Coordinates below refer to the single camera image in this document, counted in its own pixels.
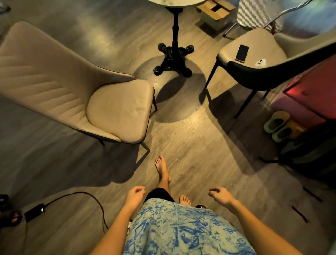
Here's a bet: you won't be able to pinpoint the person's left hand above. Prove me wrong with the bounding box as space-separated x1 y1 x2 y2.
125 186 146 211

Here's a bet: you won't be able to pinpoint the person's right hand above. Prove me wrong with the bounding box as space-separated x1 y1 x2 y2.
208 187 236 208

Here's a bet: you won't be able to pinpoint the person's right forearm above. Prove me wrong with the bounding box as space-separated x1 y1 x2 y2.
227 200 303 255

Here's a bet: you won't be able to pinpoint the person's left forearm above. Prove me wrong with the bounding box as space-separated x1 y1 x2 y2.
89 205 138 255

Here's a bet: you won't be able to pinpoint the black shorts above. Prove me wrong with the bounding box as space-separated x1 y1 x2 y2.
144 188 175 203

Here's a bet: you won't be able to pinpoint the person's left leg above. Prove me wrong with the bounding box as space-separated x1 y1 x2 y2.
155 155 171 195

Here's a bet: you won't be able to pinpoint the blue patterned shirt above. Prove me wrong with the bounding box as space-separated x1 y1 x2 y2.
123 198 257 255

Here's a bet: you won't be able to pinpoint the black bag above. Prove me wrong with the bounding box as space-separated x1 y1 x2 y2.
259 120 336 185

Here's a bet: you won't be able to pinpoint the black power adapter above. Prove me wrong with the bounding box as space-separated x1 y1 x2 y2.
24 204 46 223

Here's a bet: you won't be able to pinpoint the beige upholstered chair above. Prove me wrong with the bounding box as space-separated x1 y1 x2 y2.
0 21 158 152

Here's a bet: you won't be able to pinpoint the pink cabinet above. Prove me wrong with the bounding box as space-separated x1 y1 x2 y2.
270 54 336 129

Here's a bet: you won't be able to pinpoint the black smartphone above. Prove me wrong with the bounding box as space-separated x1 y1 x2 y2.
235 44 250 63

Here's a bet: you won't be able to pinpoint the beige chair with black back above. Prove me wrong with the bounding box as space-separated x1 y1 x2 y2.
204 27 336 119

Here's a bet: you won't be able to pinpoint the open cardboard box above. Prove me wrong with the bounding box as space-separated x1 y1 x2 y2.
196 0 236 32

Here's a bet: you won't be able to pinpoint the black power cable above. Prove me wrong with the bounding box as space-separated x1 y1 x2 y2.
23 191 110 235

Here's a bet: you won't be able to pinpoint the round table with black pedestal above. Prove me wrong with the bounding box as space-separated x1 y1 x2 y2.
147 0 208 78

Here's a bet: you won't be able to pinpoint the striped chair with metal frame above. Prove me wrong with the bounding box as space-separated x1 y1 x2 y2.
223 0 314 37

